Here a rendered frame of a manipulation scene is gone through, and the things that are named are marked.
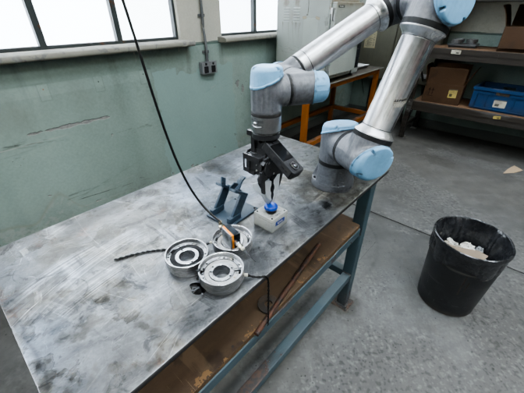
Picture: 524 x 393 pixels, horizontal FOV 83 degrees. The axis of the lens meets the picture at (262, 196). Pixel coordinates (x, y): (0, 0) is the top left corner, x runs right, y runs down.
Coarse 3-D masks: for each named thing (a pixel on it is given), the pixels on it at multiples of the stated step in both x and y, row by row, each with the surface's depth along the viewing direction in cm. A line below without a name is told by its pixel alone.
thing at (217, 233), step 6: (240, 228) 81; (246, 228) 80; (216, 234) 79; (246, 234) 80; (222, 240) 78; (252, 240) 77; (216, 246) 74; (228, 246) 76; (246, 246) 74; (216, 252) 75; (228, 252) 73; (234, 252) 73; (240, 252) 74
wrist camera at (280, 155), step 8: (264, 144) 73; (272, 144) 74; (280, 144) 75; (272, 152) 73; (280, 152) 73; (288, 152) 74; (272, 160) 74; (280, 160) 72; (288, 160) 73; (280, 168) 73; (288, 168) 71; (296, 168) 71; (288, 176) 72; (296, 176) 73
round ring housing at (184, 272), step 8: (184, 240) 76; (192, 240) 77; (200, 240) 76; (168, 248) 73; (176, 248) 75; (192, 248) 75; (168, 256) 73; (176, 256) 73; (184, 256) 75; (192, 256) 76; (168, 264) 69; (176, 272) 69; (184, 272) 69; (192, 272) 69
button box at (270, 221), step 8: (280, 208) 87; (256, 216) 86; (264, 216) 84; (272, 216) 84; (280, 216) 84; (256, 224) 88; (264, 224) 85; (272, 224) 83; (280, 224) 86; (272, 232) 84
